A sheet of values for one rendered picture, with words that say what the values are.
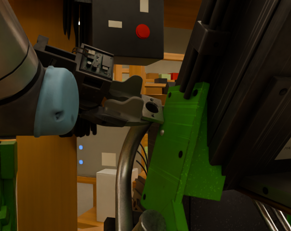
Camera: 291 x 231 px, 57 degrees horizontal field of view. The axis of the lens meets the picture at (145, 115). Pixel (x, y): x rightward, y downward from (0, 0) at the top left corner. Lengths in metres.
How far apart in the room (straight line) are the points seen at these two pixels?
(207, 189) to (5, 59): 0.31
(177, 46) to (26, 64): 11.75
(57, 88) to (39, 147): 0.44
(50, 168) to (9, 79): 0.48
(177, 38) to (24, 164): 11.52
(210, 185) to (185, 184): 0.05
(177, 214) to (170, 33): 11.65
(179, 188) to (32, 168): 0.43
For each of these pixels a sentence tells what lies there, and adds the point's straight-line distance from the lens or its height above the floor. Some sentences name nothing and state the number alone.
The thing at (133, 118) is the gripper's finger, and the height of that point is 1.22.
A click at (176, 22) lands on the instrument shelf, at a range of 0.89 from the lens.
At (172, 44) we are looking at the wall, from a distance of 11.89.
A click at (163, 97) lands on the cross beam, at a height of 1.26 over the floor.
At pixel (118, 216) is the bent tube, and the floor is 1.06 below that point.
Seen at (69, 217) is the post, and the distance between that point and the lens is 0.75.
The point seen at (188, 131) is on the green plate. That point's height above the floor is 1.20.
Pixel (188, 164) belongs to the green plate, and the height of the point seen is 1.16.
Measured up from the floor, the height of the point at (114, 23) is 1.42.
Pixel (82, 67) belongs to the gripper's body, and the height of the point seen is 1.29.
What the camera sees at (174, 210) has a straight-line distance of 0.37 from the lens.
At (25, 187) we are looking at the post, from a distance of 0.72.
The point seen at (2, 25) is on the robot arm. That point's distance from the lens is 0.23.
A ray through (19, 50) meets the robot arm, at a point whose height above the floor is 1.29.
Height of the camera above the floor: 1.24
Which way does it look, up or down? 2 degrees down
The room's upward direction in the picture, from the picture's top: straight up
